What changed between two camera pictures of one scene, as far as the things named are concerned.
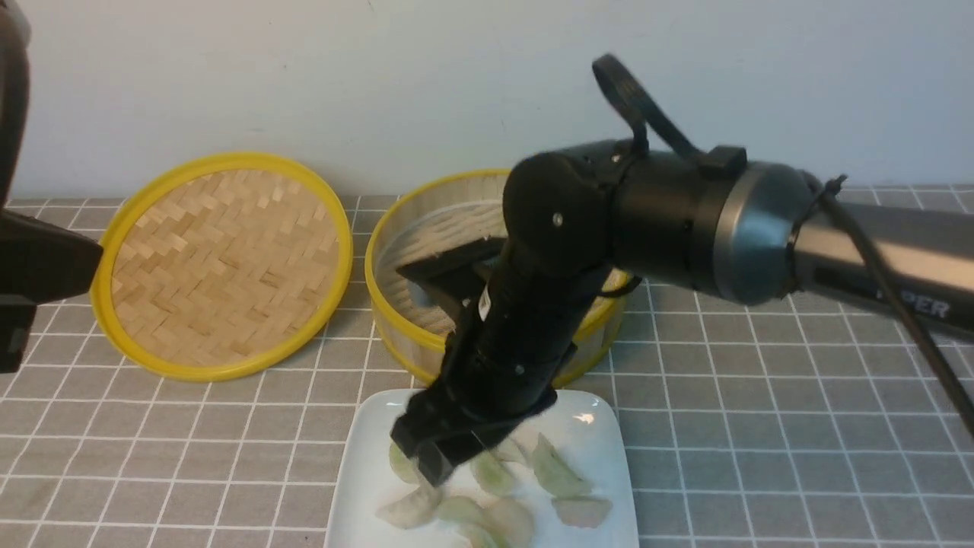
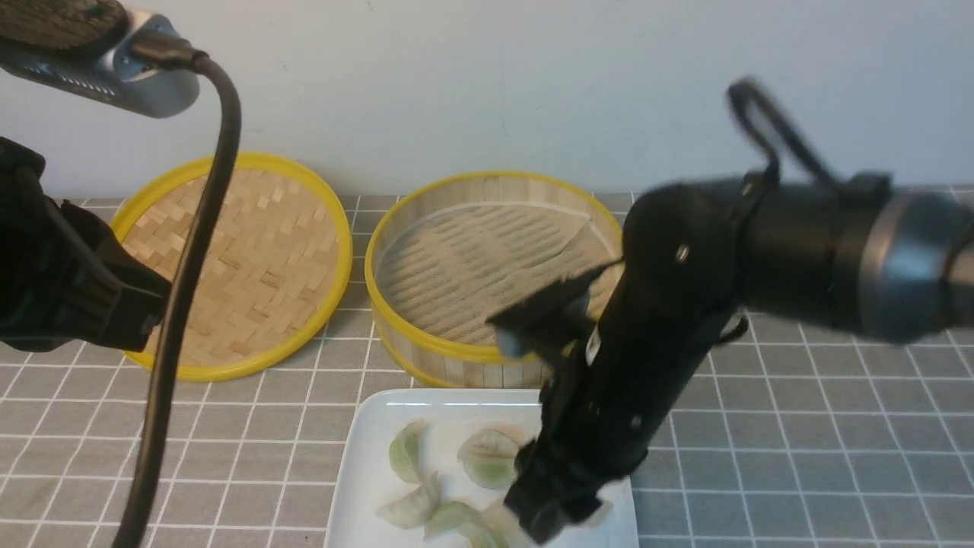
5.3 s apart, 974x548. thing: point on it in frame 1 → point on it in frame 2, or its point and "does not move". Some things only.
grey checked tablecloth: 812,422 does not move
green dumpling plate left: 405,467 does not move
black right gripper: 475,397 → 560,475
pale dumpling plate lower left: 412,509 does not move
